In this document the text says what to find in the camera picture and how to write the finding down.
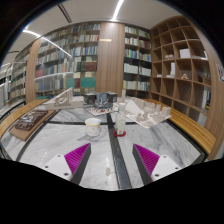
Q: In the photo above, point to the dark grey architectural model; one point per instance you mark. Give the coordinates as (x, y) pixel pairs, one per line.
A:
(100, 101)

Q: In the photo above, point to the curved wooden bench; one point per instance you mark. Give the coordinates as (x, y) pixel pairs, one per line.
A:
(193, 130)
(16, 115)

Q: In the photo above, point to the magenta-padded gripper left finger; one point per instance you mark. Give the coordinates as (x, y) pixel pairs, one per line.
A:
(76, 159)

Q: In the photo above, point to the flat round red coaster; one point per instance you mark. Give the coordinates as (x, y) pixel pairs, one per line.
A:
(115, 134)

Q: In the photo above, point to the wooden cubby shelf unit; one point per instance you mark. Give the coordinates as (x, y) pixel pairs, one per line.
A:
(186, 73)

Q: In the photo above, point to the beige architectural model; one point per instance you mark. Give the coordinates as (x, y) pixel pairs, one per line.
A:
(63, 101)

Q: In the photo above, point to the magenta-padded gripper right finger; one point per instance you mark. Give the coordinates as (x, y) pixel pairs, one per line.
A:
(147, 159)

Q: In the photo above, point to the tall bookshelf wall with books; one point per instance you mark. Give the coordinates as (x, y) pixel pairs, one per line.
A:
(83, 60)

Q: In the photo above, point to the ceiling light strip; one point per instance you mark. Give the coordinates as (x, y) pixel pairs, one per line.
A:
(117, 9)

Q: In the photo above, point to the brown model on wooden board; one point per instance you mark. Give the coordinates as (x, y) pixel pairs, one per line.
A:
(30, 121)

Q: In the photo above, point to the clear plastic bottle white cap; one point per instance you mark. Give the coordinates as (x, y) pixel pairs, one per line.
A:
(120, 121)

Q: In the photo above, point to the white city block model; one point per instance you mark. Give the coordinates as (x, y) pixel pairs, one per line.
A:
(146, 115)

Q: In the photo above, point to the white mug with yellow rim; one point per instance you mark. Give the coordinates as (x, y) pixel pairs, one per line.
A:
(93, 127)

